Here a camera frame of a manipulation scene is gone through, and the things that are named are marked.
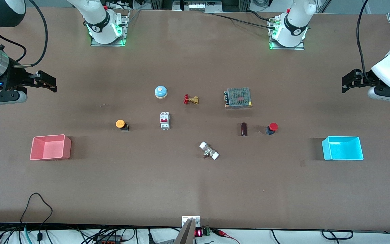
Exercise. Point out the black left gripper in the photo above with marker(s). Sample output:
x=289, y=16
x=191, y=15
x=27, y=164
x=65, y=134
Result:
x=363, y=79

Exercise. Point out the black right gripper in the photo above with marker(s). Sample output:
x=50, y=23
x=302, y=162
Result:
x=16, y=78

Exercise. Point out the yellow push button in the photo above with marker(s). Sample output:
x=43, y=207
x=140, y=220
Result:
x=121, y=124

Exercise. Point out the red push button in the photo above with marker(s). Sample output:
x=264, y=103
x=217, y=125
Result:
x=272, y=127

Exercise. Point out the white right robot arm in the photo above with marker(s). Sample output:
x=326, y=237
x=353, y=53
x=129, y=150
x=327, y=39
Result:
x=100, y=30

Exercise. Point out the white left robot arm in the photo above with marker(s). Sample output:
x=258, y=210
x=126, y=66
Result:
x=293, y=34

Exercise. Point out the pink plastic box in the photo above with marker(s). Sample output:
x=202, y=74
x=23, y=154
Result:
x=51, y=149

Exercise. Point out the cyan plastic box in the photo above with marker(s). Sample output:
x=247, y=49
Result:
x=344, y=149

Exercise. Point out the blue service bell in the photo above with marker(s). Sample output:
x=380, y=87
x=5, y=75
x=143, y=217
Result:
x=160, y=92

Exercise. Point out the metal mesh power supply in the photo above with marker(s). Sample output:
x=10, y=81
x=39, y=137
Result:
x=238, y=98

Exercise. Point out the dark brown cylindrical capacitor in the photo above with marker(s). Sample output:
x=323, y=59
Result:
x=244, y=129

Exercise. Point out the white circuit breaker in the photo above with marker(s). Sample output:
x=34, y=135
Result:
x=165, y=120

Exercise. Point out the metal fitting white ends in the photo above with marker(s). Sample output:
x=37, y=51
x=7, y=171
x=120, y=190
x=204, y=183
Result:
x=209, y=150

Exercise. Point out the red clip lead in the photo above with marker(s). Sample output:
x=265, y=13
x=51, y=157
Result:
x=227, y=234

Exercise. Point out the red digit display module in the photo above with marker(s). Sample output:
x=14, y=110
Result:
x=199, y=232

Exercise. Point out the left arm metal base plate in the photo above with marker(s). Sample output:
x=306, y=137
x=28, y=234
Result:
x=300, y=48

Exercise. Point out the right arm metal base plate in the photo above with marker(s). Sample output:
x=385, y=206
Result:
x=124, y=30

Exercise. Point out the small metal bracket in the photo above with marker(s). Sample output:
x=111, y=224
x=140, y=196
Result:
x=191, y=219

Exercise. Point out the grey metal camera strut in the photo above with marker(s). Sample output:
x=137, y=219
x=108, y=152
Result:
x=185, y=235

